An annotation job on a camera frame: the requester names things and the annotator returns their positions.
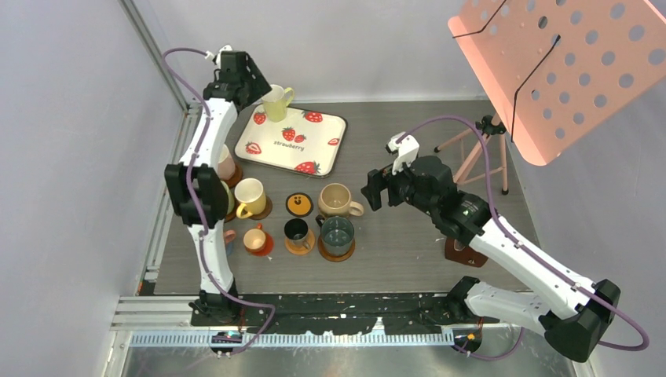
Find yellow mug back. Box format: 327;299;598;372
261;84;295;123

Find red apple smiley coaster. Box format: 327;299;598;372
245;235;274;257

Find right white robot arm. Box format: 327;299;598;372
361;156;620;362

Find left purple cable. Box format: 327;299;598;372
161;47;276;355

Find pink tripod legs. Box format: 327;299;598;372
434;113;509;196

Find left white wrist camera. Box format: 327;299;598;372
205;44;234;68

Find pink perforated music stand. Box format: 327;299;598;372
448;1;665;166

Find light orange round coaster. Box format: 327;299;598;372
284;230;317;255

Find dark walnut round coaster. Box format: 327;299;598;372
252;196;273;220

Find beige brown cup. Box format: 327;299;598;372
317;183;364;218

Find small orange cup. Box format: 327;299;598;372
243;224;267;250

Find orange black smiley coaster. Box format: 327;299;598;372
285;192;314;218

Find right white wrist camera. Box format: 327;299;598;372
386;132;419;175

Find pink white mug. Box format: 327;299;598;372
217;144;236;181

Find dark brown ridged coaster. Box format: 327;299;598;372
317;236;356;262

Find dark maroon cup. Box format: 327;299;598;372
284;218;309;249

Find cream serving tray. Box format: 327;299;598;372
234;105;347;178

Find dark green mug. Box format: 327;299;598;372
316;215;355;255

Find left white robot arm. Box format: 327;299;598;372
164;46;270;325

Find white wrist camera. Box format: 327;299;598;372
205;44;234;68
386;132;419;175

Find light green cup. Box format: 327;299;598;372
221;181;236;217

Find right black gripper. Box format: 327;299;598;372
360;155;437;218

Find purple cable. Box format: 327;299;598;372
395;115;650;361
161;47;276;355

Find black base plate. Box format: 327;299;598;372
188;293;481;335

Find small pink white cup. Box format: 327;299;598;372
223;230;236;249

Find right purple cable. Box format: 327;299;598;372
395;115;650;361

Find brown ridged wooden coaster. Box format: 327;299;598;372
225;195;239;222

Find yellow mug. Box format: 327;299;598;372
261;84;295;123
234;178;267;218

